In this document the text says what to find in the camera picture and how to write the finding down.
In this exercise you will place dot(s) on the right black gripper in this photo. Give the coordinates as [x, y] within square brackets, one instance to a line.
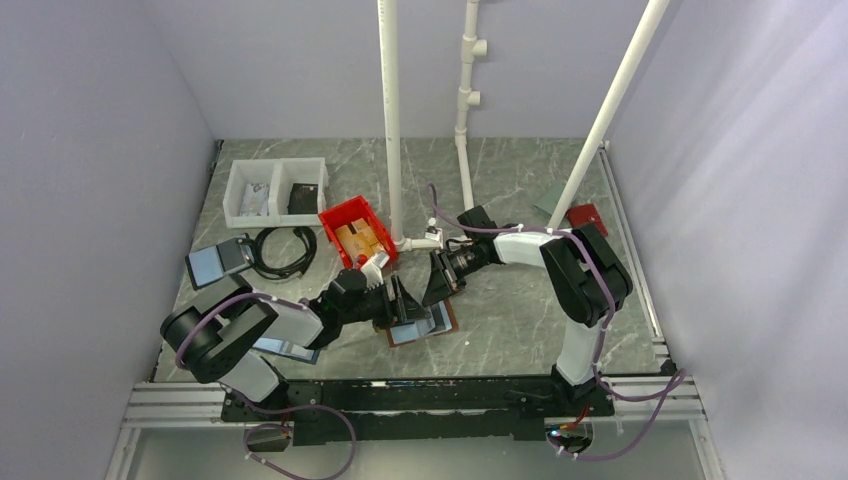
[443, 281]

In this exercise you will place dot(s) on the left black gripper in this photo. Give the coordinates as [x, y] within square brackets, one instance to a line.
[403, 308]

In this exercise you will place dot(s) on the brown leather card holder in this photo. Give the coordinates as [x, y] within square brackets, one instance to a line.
[441, 320]

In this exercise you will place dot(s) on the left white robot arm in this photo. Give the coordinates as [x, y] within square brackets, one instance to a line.
[214, 335]

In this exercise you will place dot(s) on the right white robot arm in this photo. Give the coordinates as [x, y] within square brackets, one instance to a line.
[588, 279]

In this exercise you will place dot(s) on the green card holder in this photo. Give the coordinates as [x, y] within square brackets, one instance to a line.
[546, 204]

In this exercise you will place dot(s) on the blue card holder open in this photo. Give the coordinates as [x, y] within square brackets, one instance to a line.
[287, 350]

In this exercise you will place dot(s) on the black card in tray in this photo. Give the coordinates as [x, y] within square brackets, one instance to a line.
[303, 199]

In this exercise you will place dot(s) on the red card holder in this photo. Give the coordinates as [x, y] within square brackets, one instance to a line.
[586, 214]

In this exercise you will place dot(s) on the patterned card in tray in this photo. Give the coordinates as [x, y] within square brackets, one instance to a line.
[255, 200]

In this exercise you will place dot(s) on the grey blue card holder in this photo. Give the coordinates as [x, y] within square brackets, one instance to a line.
[211, 264]

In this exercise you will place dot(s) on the brown items in bin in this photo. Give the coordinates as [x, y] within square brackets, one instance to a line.
[358, 239]

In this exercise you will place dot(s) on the red plastic bin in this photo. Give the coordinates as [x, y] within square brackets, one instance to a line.
[349, 211]

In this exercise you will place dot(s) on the white divided tray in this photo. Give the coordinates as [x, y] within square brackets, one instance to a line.
[280, 174]

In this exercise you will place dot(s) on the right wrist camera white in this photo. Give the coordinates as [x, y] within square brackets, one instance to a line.
[434, 234]

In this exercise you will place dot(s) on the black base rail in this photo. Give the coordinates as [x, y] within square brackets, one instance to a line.
[519, 407]

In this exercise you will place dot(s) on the white PVC pipe frame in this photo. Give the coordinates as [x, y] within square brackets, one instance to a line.
[473, 47]

